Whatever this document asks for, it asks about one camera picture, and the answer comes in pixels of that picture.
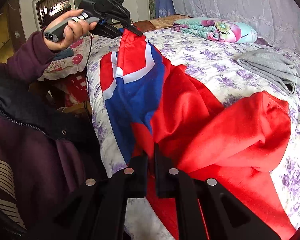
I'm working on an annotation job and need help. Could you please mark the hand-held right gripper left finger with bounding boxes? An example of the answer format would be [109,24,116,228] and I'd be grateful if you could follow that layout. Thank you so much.
[55,151,148,240]

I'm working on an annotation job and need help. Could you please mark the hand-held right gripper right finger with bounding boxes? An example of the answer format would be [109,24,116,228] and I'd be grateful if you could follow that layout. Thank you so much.
[154,144,282,240]

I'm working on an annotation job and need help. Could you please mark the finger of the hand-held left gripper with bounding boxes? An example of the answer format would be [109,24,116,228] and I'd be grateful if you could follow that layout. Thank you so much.
[122,22,143,36]

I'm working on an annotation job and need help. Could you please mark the red blue white pants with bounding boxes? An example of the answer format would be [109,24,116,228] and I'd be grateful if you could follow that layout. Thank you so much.
[99,27,297,240]

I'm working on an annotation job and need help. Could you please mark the person's left forearm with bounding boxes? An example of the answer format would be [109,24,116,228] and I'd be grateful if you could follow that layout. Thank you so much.
[0,31,56,84]

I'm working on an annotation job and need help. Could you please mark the person's left hand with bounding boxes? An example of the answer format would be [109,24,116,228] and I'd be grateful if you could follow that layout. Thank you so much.
[45,9,98,50]

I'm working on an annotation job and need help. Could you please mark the brown blanket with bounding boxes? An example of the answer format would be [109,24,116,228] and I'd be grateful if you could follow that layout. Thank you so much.
[134,15,192,33]

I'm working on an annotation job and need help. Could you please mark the window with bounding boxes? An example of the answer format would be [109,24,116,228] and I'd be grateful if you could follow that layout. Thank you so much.
[32,0,114,30]

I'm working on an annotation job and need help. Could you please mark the red floral pillow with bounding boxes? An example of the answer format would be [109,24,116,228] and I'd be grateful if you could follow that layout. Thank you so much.
[37,35,94,82]

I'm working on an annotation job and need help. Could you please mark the folded floral quilt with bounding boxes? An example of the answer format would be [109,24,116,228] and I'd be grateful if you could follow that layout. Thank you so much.
[173,17,258,43]

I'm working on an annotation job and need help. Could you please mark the wooden door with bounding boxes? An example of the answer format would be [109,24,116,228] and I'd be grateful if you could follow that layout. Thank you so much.
[0,0,28,64]

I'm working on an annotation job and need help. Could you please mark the person's purple jacket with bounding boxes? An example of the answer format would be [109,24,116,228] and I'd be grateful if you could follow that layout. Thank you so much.
[0,62,108,240]

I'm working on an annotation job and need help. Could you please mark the white lace curtain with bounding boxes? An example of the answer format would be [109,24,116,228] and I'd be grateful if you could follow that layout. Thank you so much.
[169,0,300,58]

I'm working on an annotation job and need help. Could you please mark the grey folded garment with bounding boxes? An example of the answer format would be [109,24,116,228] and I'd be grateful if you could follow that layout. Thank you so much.
[236,49,300,95]

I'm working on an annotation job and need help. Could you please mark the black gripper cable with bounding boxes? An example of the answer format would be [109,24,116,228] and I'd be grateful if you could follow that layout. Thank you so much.
[84,31,94,130]

